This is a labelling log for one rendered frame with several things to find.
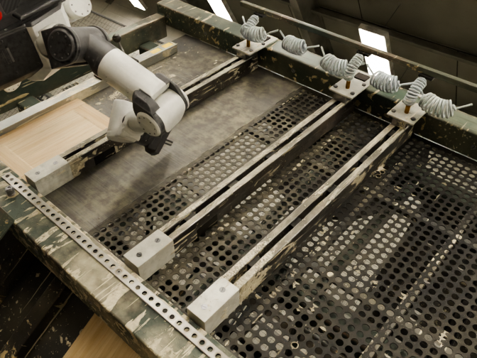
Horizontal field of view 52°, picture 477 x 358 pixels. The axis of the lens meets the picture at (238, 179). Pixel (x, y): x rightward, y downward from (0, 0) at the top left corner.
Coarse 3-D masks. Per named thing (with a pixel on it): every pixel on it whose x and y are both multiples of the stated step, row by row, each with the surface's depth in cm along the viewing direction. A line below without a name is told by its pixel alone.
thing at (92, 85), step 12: (168, 48) 221; (144, 60) 214; (156, 60) 219; (84, 84) 199; (96, 84) 199; (108, 84) 204; (60, 96) 192; (72, 96) 193; (84, 96) 198; (36, 108) 186; (48, 108) 188; (12, 120) 181; (24, 120) 182; (0, 132) 177
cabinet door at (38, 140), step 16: (48, 112) 188; (64, 112) 188; (80, 112) 188; (96, 112) 188; (16, 128) 181; (32, 128) 181; (48, 128) 181; (64, 128) 181; (80, 128) 181; (96, 128) 181; (0, 144) 174; (16, 144) 174; (32, 144) 174; (48, 144) 174; (64, 144) 174; (16, 160) 167; (32, 160) 168
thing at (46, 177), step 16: (256, 16) 200; (240, 48) 207; (256, 48) 207; (224, 64) 204; (240, 64) 205; (256, 64) 214; (192, 80) 195; (208, 80) 195; (224, 80) 202; (192, 96) 191; (208, 96) 198; (80, 144) 165; (96, 144) 165; (112, 144) 170; (128, 144) 176; (48, 160) 159; (64, 160) 159; (80, 160) 162; (96, 160) 167; (32, 176) 153; (48, 176) 155; (64, 176) 159; (48, 192) 158
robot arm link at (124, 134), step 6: (126, 114) 142; (126, 120) 140; (120, 126) 142; (126, 126) 140; (108, 132) 147; (114, 132) 144; (120, 132) 142; (126, 132) 141; (132, 132) 142; (108, 138) 147; (114, 138) 144; (120, 138) 143; (126, 138) 143; (132, 138) 143; (138, 138) 145
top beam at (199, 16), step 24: (168, 0) 245; (168, 24) 245; (192, 24) 233; (216, 24) 225; (240, 24) 225; (264, 48) 210; (288, 72) 208; (312, 72) 199; (360, 96) 189; (384, 96) 182; (432, 120) 173; (456, 120) 171; (456, 144) 172
